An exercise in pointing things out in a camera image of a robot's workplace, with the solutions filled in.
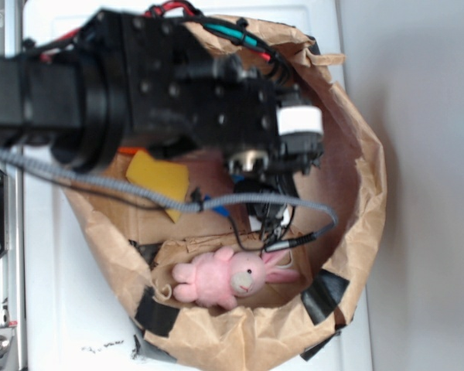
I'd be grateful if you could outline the pink plush bunny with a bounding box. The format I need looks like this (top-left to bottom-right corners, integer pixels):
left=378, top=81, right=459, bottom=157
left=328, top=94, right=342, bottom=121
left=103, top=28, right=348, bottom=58
left=172, top=247, right=300, bottom=310

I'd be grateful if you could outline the aluminium frame rail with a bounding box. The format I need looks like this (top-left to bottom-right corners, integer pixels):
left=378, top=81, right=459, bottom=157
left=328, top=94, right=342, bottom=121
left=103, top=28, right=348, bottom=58
left=0, top=1, right=28, bottom=370

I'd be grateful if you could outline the orange plastic carrot toy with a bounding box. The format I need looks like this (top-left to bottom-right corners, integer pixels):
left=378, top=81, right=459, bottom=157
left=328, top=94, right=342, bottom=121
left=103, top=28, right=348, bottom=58
left=118, top=147, right=145, bottom=155

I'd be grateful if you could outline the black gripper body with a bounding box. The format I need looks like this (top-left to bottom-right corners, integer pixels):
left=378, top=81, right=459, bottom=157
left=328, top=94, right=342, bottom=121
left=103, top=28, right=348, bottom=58
left=173, top=57, right=325, bottom=233

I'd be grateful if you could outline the yellow sponge piece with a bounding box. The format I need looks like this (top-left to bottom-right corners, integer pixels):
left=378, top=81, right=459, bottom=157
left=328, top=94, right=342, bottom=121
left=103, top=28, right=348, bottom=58
left=125, top=151, right=189, bottom=202

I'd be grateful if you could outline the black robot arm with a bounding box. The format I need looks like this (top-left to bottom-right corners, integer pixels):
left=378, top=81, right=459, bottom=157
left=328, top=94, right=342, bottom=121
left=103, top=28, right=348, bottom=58
left=0, top=7, right=323, bottom=206

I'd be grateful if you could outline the red green wire bundle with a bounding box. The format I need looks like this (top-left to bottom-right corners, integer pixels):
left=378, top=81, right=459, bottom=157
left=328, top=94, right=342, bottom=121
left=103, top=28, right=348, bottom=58
left=142, top=0, right=295, bottom=86

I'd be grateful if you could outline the grey braided cable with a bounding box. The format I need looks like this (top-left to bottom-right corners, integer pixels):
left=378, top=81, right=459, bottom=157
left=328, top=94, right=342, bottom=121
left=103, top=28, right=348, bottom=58
left=0, top=148, right=339, bottom=251

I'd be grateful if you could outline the brown paper bag bin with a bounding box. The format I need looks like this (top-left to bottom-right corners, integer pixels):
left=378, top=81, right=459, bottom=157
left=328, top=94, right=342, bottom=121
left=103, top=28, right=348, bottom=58
left=66, top=19, right=387, bottom=370

